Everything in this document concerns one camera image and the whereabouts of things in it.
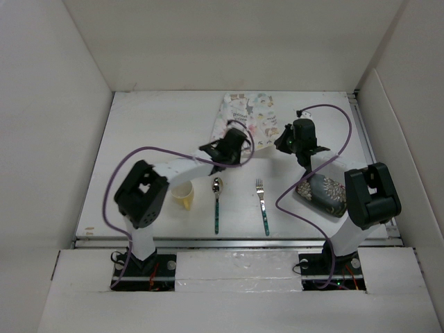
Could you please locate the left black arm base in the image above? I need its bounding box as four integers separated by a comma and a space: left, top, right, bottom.
110, 251, 177, 292

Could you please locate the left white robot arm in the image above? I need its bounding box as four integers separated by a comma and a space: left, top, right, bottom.
114, 128, 255, 275

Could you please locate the floral animal print cloth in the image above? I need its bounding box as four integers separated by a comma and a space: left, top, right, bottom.
210, 92, 280, 150

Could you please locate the spoon with teal handle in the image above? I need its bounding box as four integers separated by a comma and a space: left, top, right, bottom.
212, 177, 223, 234

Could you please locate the purple cable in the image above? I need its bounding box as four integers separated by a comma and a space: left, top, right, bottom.
276, 104, 354, 289
102, 119, 256, 289

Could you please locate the black floral square plate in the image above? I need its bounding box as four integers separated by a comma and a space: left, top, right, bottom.
296, 173, 347, 218

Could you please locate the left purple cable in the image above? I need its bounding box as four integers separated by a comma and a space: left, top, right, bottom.
102, 119, 256, 289

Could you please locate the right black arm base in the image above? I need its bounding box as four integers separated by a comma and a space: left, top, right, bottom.
292, 244, 366, 291

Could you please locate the yellow mug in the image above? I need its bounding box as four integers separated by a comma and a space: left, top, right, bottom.
171, 181, 194, 211

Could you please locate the aluminium front rail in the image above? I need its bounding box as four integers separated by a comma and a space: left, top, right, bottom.
71, 237, 405, 249

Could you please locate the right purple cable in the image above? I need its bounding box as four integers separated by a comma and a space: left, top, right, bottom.
276, 104, 354, 289

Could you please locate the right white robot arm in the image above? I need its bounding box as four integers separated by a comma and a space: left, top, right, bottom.
275, 119, 402, 273

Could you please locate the fork with teal handle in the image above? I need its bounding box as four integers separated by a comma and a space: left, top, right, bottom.
256, 179, 270, 236

